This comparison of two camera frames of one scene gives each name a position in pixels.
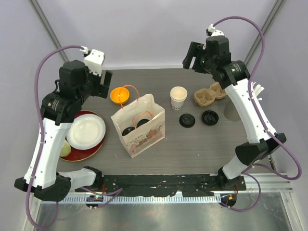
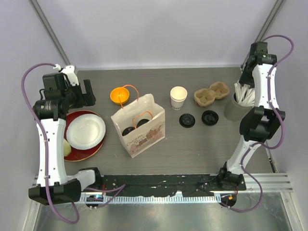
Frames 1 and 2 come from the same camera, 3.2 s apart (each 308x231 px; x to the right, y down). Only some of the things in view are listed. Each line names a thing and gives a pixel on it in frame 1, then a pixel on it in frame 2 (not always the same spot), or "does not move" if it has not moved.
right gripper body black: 203,64 to 247,77
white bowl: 86,131 does not move
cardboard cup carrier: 205,97 does not move
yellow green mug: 66,149 does not move
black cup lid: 142,121 does not move
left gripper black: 100,89 to 85,99
